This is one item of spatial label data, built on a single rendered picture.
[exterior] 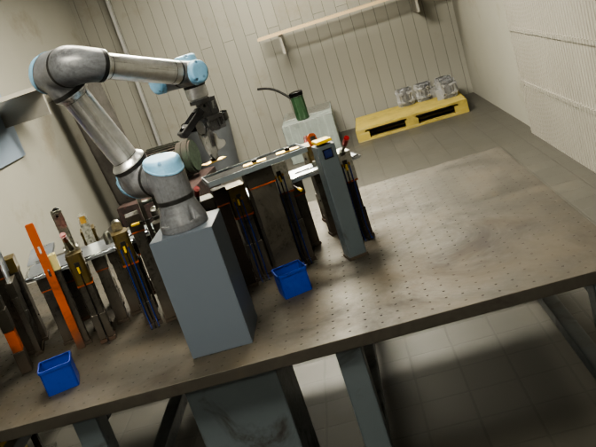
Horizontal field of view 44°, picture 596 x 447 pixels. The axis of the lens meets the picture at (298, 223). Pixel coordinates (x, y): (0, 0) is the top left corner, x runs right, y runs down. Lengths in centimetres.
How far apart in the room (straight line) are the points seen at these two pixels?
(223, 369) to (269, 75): 710
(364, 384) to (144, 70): 115
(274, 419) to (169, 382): 36
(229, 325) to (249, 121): 701
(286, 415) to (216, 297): 44
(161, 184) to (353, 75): 700
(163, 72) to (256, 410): 108
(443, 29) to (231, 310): 721
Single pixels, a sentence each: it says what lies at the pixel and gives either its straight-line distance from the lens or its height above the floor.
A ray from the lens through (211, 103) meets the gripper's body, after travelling 258.
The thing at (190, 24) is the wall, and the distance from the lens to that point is 919.
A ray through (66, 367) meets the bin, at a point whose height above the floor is 77.
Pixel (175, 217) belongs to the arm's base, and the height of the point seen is 115.
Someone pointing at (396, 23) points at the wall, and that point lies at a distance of 912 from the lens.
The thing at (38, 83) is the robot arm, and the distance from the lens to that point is 230.
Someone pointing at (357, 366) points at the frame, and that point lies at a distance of 227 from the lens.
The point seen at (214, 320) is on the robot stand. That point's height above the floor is 81.
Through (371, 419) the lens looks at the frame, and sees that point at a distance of 236.
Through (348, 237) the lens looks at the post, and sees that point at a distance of 273.
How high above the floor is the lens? 164
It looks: 16 degrees down
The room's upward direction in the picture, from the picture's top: 18 degrees counter-clockwise
